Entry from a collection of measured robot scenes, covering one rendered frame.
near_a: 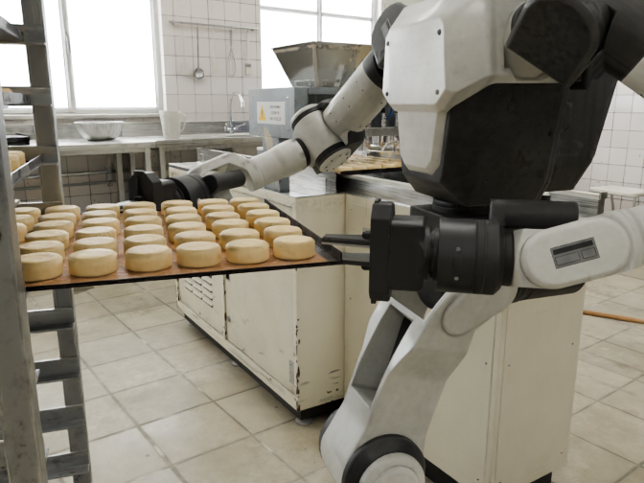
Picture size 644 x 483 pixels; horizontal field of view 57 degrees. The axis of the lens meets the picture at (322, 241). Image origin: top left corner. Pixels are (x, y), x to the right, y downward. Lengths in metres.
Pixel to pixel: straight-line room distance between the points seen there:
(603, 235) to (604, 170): 5.23
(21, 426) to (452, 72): 0.65
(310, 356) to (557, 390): 0.80
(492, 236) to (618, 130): 5.18
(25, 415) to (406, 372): 0.55
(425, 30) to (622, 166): 5.02
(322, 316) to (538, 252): 1.43
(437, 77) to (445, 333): 0.38
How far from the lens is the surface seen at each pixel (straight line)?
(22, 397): 0.65
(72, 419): 1.16
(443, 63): 0.83
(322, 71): 1.98
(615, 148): 5.85
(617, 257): 0.68
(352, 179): 1.95
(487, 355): 1.59
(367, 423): 0.97
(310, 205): 1.91
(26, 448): 0.67
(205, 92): 5.15
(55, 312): 1.09
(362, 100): 1.18
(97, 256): 0.67
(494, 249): 0.67
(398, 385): 0.96
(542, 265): 0.67
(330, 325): 2.07
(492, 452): 1.70
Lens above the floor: 1.13
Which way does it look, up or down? 13 degrees down
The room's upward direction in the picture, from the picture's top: straight up
